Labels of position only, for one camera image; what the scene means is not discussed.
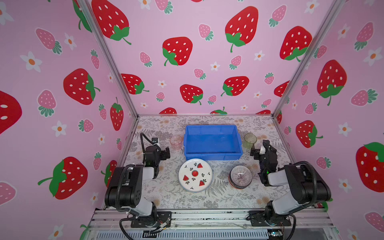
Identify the clear purple glass bowl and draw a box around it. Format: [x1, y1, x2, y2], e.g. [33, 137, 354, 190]
[229, 165, 253, 190]

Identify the blue plastic bin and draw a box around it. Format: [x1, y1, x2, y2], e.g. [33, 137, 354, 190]
[184, 125, 243, 161]

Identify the green glass cup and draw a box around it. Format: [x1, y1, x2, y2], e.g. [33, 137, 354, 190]
[243, 133, 258, 149]

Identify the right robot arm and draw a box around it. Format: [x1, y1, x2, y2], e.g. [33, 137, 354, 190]
[246, 140, 332, 227]

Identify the red bowl under glass bowl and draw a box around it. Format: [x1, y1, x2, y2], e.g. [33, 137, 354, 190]
[229, 173, 253, 189]

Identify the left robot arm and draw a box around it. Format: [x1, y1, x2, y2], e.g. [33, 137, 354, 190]
[105, 133, 171, 220]

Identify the white watermelon pattern plate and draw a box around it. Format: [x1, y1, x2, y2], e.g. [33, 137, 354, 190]
[178, 159, 214, 193]

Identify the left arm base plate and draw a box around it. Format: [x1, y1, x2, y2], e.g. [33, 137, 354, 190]
[131, 211, 172, 228]

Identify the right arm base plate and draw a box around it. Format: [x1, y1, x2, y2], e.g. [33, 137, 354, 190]
[246, 211, 292, 227]

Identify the pink glass cup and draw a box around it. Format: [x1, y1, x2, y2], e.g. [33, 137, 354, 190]
[170, 135, 184, 151]

